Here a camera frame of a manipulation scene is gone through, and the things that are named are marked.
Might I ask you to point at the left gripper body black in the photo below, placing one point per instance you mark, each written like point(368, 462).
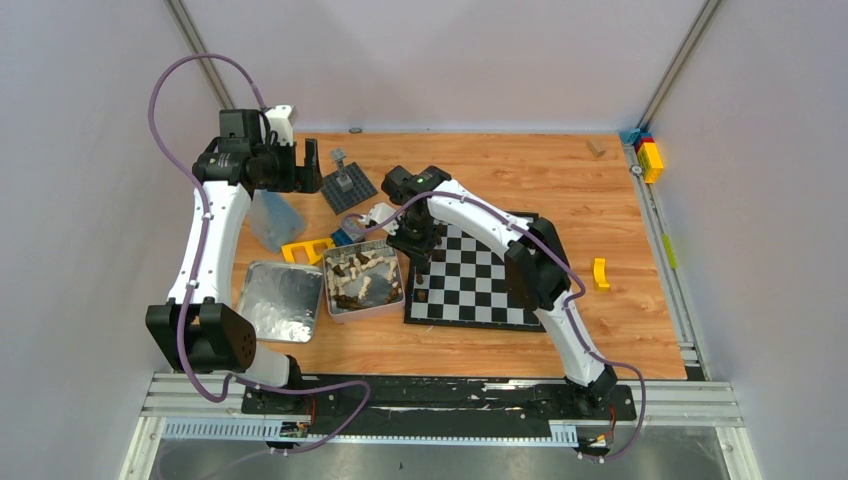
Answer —
point(294, 168)

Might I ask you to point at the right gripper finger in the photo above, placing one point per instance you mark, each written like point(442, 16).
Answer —
point(418, 260)
point(436, 254)

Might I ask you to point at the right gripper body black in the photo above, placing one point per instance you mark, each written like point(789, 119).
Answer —
point(414, 233)

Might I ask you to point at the folding chess board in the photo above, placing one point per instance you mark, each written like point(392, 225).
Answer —
point(468, 290)

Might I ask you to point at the silver tin lid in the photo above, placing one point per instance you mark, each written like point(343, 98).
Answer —
point(282, 300)

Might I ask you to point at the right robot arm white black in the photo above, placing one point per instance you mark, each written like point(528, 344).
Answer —
point(537, 273)

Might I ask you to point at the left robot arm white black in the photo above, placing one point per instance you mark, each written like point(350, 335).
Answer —
point(254, 152)

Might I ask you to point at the grey lego baseplate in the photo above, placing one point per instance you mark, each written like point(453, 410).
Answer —
point(347, 186)

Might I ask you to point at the pink tin box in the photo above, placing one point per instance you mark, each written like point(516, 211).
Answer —
point(363, 281)

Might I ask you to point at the blue lego brick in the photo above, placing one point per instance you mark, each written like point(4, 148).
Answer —
point(348, 233)

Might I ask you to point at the yellow plastic block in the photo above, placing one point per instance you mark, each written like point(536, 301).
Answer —
point(599, 275)

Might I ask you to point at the small wooden block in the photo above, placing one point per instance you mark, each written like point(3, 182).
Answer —
point(596, 148)

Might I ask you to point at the stacked coloured bricks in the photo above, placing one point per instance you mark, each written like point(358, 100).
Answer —
point(647, 152)

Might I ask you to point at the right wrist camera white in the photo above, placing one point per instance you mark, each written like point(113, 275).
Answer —
point(382, 213)

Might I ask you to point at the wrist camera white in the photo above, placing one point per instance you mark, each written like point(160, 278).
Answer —
point(281, 119)
point(382, 213)

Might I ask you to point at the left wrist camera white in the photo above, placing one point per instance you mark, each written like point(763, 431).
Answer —
point(281, 119)

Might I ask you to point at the yellow plastic frame piece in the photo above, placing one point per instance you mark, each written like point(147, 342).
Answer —
point(309, 252)

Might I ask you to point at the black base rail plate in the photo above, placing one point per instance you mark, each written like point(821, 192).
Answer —
point(452, 407)

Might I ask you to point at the aluminium frame rail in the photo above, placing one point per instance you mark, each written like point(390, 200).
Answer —
point(666, 403)

